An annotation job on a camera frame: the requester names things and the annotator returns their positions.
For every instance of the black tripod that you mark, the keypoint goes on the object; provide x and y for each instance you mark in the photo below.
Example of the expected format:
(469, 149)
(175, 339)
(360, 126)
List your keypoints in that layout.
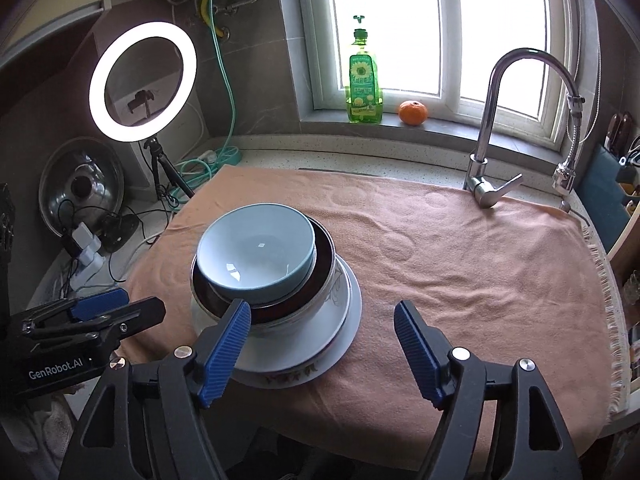
(160, 165)

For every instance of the green dish soap bottle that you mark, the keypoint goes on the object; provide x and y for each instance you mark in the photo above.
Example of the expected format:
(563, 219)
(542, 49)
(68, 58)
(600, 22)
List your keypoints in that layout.
(363, 90)

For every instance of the large steel bowl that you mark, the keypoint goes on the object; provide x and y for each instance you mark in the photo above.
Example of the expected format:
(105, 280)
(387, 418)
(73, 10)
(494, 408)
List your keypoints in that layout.
(285, 327)

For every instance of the brown towel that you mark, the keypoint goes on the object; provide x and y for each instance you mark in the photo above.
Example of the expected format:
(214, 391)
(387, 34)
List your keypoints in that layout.
(450, 260)

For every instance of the light blue ceramic bowl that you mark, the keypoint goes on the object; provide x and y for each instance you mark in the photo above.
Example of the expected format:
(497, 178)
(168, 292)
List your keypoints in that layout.
(255, 250)

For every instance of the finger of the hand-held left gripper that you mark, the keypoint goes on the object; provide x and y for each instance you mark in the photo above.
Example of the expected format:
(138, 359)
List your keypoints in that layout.
(135, 317)
(97, 302)

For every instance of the large pink floral plate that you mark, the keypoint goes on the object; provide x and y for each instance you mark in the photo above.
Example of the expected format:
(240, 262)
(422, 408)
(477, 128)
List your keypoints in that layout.
(285, 378)

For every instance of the chrome kitchen faucet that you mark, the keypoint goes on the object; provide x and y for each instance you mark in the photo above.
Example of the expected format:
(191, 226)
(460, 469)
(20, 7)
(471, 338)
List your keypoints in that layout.
(487, 110)

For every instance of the white power adapter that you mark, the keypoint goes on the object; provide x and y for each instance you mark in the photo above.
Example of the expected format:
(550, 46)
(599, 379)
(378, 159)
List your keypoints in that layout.
(86, 237)
(92, 261)

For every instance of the orange tangerine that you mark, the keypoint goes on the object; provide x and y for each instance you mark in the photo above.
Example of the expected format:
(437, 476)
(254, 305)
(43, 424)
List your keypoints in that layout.
(413, 113)

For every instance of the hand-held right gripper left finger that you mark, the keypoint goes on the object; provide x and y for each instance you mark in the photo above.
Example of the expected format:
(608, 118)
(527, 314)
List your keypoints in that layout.
(225, 350)

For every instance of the black round stand base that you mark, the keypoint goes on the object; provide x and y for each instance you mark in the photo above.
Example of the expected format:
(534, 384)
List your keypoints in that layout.
(122, 232)

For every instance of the white framed window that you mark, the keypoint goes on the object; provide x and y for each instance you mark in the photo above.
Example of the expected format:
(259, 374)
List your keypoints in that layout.
(447, 35)

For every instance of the blue knife holder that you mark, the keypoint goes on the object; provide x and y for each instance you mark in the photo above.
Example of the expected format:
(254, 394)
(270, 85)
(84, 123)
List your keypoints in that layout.
(602, 185)

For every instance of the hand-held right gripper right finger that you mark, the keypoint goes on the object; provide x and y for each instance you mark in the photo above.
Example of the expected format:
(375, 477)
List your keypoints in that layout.
(417, 355)

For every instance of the steel pot lid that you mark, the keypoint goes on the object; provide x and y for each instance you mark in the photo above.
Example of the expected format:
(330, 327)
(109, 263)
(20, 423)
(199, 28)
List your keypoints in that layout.
(55, 185)

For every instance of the wooden shelf unit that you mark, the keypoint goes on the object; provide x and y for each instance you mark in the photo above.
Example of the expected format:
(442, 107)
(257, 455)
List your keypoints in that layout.
(625, 245)

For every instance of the white leaf print plate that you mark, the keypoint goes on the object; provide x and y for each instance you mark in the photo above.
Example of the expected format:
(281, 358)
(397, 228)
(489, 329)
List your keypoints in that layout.
(300, 349)

